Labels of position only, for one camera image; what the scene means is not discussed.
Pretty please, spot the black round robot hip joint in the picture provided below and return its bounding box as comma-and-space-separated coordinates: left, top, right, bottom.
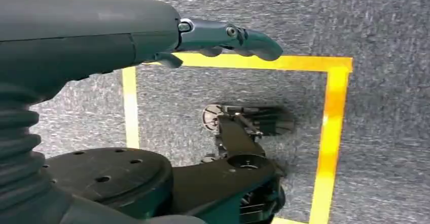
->
43, 147, 174, 218

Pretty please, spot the yellow floor tape square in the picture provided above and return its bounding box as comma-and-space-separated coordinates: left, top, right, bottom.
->
121, 52, 354, 224

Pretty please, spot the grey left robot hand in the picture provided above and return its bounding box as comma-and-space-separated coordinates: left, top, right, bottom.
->
0, 0, 284, 103

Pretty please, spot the black robot leg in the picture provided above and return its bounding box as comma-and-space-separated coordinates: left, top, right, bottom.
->
171, 103, 296, 224

